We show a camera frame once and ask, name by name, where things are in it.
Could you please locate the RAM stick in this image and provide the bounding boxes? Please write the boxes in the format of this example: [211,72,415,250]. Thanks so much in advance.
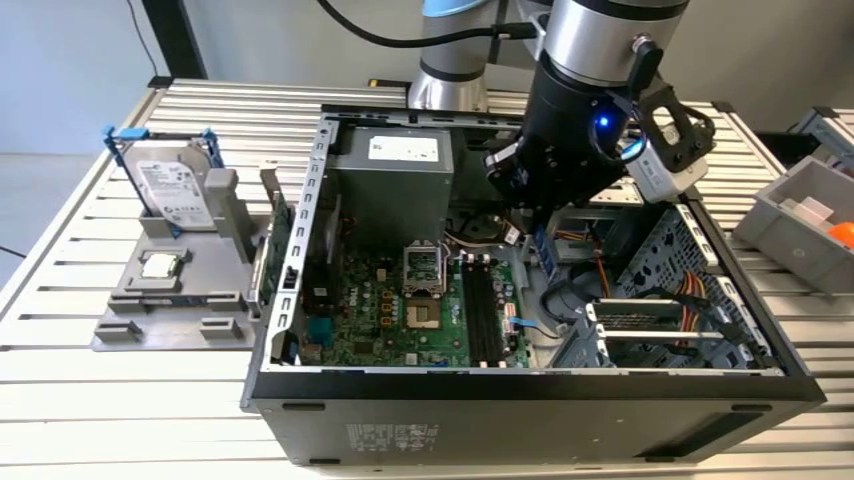
[531,219,562,286]
[112,295,242,307]

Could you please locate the black RAM slot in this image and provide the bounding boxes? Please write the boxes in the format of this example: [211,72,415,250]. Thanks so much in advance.
[462,254,485,369]
[479,254,502,369]
[470,254,493,369]
[487,254,510,369]

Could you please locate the dark round metal part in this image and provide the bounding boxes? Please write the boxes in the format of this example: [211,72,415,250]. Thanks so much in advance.
[463,212,506,242]

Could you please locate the grey power supply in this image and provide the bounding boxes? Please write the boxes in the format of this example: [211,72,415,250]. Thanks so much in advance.
[324,125,459,246]

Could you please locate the metal socket cover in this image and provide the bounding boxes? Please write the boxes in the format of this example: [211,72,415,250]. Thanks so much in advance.
[402,243,447,296]

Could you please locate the grey crate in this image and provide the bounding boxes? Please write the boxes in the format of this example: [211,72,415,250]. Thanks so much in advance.
[793,105,854,179]

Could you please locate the white block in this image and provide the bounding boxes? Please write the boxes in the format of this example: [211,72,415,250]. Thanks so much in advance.
[778,195,837,224]

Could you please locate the perforated metal disk bay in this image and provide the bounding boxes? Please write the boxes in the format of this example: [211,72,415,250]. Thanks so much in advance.
[550,294,775,372]

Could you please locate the grey plastic bin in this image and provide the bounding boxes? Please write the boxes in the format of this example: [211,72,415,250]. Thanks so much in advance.
[731,154,854,296]

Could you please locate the CPU socket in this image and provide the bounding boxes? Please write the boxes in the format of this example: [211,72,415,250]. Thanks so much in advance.
[405,297,446,331]

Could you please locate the black case fan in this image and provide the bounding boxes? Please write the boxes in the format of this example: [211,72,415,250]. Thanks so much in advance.
[303,194,346,306]

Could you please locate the green graphics card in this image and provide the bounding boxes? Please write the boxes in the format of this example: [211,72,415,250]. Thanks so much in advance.
[246,158,299,321]

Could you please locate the orange object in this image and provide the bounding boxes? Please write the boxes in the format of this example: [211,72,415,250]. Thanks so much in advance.
[825,222,854,250]

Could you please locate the green motherboard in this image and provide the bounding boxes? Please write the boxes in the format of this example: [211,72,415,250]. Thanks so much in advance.
[292,244,535,370]

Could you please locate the hard disk with blue carrier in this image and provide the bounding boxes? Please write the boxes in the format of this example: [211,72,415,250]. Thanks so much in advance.
[100,124,226,239]

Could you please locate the black grey PC case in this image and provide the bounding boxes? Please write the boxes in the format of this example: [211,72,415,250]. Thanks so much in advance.
[239,102,829,466]

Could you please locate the silver CPU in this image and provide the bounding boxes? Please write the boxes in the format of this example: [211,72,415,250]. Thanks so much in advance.
[139,252,182,279]

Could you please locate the grey parts rack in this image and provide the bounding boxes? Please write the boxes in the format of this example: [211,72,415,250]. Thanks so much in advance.
[90,167,272,354]

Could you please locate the black camera bracket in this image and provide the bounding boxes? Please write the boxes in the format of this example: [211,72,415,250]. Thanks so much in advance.
[633,82,719,174]

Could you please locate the beige yellow wire bundle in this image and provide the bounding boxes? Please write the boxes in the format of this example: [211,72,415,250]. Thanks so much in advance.
[443,214,533,251]

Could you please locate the thick black camera cable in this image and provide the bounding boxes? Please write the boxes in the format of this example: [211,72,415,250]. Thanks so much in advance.
[314,0,539,50]

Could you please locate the orange wire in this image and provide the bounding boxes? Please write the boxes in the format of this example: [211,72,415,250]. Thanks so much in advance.
[559,227,613,304]

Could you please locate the locking lever wire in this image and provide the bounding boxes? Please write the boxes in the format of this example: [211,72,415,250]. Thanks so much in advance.
[442,242,457,301]

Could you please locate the black wire loop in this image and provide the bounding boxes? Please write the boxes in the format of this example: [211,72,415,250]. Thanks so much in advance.
[538,260,606,329]

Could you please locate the yellow orange power wires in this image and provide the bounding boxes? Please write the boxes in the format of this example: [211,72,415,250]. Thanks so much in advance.
[666,269,715,354]

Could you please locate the black vertical post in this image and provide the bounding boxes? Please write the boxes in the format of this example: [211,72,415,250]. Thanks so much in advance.
[136,0,210,81]

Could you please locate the thin black wire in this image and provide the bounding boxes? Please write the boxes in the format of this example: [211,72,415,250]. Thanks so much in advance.
[128,0,164,90]

